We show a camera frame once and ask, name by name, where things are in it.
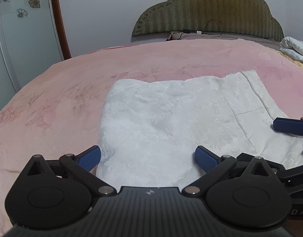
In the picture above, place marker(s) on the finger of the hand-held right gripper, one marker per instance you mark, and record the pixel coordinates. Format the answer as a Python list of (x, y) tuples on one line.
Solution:
[(294, 175), (288, 126)]

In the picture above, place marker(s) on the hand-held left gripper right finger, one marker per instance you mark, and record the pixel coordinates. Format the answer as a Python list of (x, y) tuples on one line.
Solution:
[(205, 157)]

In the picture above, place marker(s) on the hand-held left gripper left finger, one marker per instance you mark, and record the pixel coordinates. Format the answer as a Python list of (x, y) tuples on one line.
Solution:
[(88, 157)]

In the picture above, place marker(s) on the white patterned pants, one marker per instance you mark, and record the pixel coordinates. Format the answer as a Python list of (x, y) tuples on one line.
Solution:
[(166, 123)]

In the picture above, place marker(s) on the pink fleece blanket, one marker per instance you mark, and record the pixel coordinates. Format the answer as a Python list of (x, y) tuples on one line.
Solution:
[(67, 98)]

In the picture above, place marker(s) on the yellow cloth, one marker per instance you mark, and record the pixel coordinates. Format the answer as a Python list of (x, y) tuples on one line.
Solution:
[(293, 63)]

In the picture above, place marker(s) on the white folded quilt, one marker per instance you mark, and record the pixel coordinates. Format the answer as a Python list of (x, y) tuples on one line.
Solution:
[(295, 50)]

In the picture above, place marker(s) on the white flower-patterned door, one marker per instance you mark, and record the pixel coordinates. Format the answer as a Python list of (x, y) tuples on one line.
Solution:
[(23, 42)]

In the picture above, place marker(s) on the olive padded headboard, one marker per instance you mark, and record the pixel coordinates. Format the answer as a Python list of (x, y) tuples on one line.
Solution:
[(210, 7)]

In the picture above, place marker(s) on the brown wooden door frame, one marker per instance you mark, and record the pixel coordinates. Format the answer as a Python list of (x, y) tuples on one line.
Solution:
[(60, 22)]

